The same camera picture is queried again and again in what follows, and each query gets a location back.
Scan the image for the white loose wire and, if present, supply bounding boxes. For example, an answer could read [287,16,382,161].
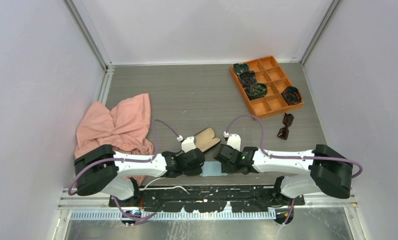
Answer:
[141,175,190,195]

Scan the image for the light blue cleaning cloth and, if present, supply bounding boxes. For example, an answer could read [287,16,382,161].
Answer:
[200,161,227,177]

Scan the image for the rolled dark belt top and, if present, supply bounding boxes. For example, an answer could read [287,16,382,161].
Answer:
[232,62,250,76]

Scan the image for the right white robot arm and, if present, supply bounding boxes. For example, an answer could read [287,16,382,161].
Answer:
[214,144,353,205]

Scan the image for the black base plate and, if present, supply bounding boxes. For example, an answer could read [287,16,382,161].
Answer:
[118,185,291,213]

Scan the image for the rolled dark belt right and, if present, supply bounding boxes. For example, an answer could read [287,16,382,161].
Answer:
[281,86,303,106]

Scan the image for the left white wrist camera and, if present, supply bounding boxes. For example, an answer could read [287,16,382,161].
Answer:
[177,135,196,153]

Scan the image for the black glasses case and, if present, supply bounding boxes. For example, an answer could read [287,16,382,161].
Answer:
[194,127,221,154]

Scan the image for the brown tortoise sunglasses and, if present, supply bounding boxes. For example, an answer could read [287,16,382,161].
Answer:
[277,113,294,140]

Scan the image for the rolled dark belt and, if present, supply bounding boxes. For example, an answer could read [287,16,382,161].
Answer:
[281,86,303,106]
[245,82,268,101]
[232,62,250,76]
[239,70,257,88]

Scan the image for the slotted cable duct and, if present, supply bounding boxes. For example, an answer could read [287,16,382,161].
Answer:
[70,209,276,221]

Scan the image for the pink cloth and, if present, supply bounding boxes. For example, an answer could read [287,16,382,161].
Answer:
[74,93,154,186]

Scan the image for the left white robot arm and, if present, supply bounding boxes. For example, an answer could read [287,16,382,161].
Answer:
[68,144,205,207]

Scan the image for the orange compartment tray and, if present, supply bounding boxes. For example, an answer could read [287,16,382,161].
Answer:
[229,55,304,119]

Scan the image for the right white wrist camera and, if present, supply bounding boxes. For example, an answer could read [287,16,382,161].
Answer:
[223,131,241,151]

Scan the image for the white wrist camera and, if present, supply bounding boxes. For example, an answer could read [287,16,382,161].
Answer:
[223,131,241,151]
[177,135,196,153]

